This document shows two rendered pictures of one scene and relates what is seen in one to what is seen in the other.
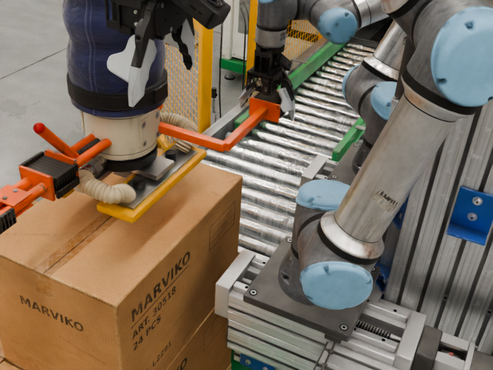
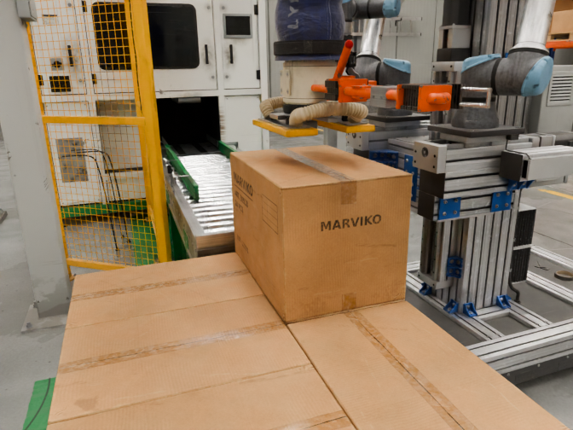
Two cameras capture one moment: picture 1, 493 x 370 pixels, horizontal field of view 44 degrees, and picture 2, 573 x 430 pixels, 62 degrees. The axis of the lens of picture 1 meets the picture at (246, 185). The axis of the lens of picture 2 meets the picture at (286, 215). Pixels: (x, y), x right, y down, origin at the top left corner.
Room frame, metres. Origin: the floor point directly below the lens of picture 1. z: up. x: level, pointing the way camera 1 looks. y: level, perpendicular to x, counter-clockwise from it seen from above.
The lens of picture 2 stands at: (0.22, 1.45, 1.24)
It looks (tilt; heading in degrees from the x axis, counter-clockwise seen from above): 17 degrees down; 316
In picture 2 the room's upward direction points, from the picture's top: 1 degrees counter-clockwise
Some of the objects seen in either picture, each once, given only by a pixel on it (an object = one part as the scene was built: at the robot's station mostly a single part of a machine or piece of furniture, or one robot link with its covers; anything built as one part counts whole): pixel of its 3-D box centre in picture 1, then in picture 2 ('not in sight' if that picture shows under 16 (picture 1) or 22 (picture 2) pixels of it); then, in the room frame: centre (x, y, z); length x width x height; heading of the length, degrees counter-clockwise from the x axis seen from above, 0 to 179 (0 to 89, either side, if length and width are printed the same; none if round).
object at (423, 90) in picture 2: not in sight; (423, 96); (0.74, 0.56, 1.18); 0.08 x 0.07 x 0.05; 156
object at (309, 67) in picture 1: (299, 68); (172, 166); (3.11, -0.24, 0.60); 1.60 x 0.10 x 0.09; 155
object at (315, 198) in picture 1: (325, 218); (482, 75); (0.94, -0.16, 1.20); 0.13 x 0.12 x 0.14; 2
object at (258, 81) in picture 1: (267, 67); (342, 52); (1.43, -0.03, 1.29); 0.09 x 0.08 x 0.12; 156
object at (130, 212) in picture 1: (155, 173); (336, 119); (1.25, 0.22, 1.08); 0.34 x 0.10 x 0.05; 156
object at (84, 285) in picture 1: (127, 264); (309, 218); (1.28, 0.32, 0.74); 0.60 x 0.40 x 0.40; 155
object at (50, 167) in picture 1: (50, 174); (346, 90); (1.05, 0.41, 1.18); 0.10 x 0.08 x 0.06; 66
